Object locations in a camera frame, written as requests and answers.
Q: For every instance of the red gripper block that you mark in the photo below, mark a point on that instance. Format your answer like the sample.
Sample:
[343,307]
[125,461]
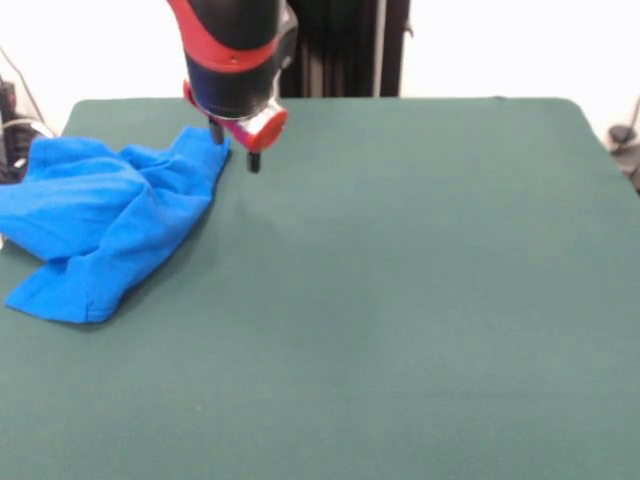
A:
[265,130]

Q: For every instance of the blue shirt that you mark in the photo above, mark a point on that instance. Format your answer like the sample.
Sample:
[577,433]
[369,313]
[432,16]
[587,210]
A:
[100,215]

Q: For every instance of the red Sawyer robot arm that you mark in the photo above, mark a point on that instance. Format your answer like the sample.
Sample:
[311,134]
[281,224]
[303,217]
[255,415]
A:
[235,55]

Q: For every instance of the dark green table cloth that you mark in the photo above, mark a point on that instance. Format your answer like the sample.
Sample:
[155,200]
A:
[400,300]

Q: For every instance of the small black box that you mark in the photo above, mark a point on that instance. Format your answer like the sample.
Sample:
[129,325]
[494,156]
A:
[6,100]

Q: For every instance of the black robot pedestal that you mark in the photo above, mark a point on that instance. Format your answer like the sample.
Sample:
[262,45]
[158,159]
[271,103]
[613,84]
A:
[350,50]

